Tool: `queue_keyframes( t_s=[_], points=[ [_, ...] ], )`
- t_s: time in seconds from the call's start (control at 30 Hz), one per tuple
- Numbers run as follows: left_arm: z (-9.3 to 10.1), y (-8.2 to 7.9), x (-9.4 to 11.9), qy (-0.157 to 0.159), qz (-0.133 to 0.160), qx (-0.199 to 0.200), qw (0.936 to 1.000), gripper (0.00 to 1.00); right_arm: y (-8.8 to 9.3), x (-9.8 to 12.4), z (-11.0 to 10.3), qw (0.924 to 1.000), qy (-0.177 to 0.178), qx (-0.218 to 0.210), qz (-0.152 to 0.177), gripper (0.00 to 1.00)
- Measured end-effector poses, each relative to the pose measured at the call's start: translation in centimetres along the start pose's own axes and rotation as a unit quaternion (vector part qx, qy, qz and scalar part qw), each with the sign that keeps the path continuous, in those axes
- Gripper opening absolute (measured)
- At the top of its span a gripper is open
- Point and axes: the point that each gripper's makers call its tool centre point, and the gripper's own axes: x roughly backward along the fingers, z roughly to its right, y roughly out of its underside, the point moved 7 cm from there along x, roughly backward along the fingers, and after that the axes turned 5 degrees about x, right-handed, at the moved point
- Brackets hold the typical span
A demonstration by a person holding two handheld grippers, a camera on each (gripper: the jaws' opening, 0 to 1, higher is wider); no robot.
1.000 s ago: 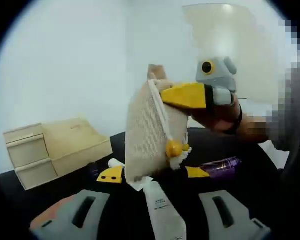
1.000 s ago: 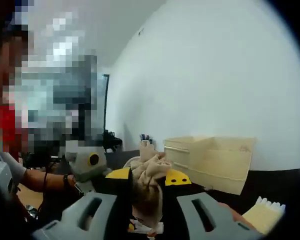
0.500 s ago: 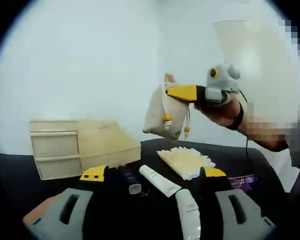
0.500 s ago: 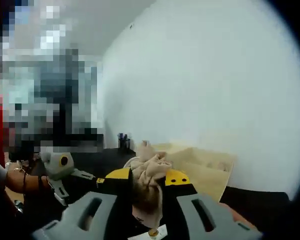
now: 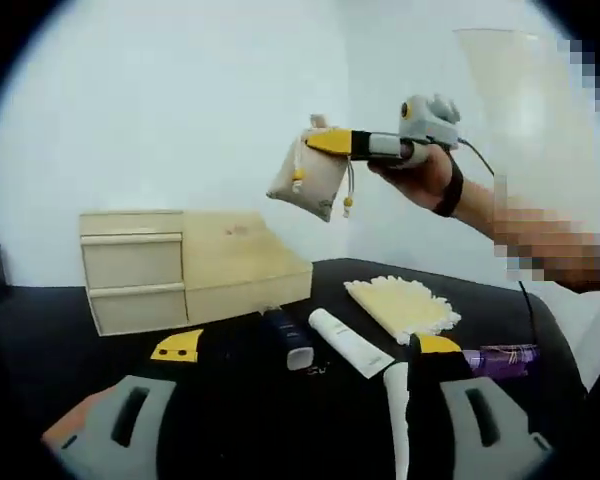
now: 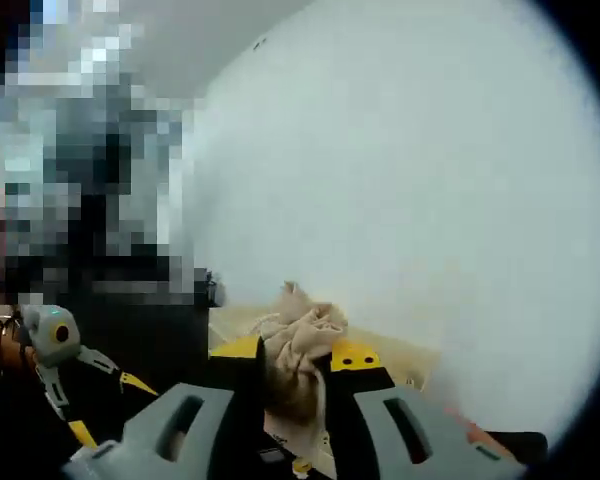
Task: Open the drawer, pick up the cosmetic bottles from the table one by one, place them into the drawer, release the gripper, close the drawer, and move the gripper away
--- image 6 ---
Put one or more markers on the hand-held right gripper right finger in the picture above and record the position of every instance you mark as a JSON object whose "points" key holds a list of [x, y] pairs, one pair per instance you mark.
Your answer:
{"points": [[365, 440]]}

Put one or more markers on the dark furniture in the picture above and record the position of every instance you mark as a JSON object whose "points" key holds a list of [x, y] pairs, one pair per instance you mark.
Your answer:
{"points": [[216, 290]]}

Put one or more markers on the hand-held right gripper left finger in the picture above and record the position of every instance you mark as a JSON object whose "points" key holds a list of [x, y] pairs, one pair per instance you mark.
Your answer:
{"points": [[215, 425]]}

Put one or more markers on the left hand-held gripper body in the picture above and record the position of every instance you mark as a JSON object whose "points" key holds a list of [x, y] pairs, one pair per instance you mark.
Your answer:
{"points": [[42, 330]]}

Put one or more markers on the small dark ceiling fixture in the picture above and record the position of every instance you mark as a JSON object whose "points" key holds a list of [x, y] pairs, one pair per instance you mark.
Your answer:
{"points": [[260, 45]]}

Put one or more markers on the black table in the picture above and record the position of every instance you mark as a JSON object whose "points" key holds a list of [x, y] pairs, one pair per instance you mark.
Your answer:
{"points": [[145, 340]]}

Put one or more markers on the person's right hand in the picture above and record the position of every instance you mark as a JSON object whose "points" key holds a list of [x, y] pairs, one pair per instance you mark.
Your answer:
{"points": [[480, 435]]}

